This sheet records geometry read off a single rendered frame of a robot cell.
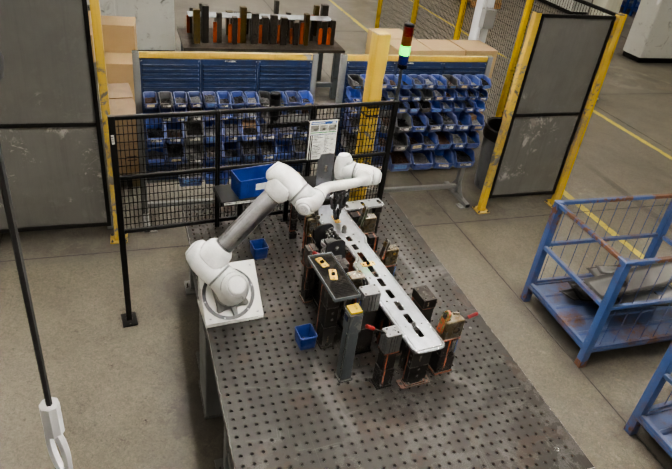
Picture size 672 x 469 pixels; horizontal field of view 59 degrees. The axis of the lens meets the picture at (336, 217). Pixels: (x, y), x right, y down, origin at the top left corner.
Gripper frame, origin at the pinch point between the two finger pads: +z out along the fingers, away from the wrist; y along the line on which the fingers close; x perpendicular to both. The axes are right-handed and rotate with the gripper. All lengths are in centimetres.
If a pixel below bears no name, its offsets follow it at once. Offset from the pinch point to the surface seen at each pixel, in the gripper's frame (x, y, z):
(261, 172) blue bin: 52, -33, -5
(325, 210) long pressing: 13.2, -1.5, 5.4
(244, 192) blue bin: 34, -50, -2
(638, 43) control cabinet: 559, 911, 69
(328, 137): 54, 14, -26
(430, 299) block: -87, 17, 3
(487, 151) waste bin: 164, 252, 58
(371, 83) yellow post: 58, 43, -62
